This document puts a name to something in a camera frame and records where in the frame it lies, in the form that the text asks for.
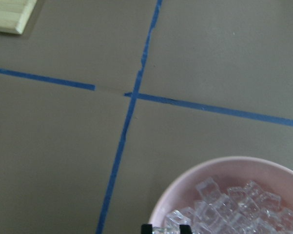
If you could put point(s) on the pink bowl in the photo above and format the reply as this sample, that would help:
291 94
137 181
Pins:
226 172

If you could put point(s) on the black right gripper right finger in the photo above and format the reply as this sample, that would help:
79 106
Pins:
185 229

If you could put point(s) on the bamboo cutting board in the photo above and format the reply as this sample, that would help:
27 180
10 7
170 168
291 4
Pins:
14 15

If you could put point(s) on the pile of clear ice cubes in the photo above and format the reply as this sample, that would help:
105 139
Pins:
239 210

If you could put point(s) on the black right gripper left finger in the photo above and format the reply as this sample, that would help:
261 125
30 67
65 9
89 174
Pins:
146 229

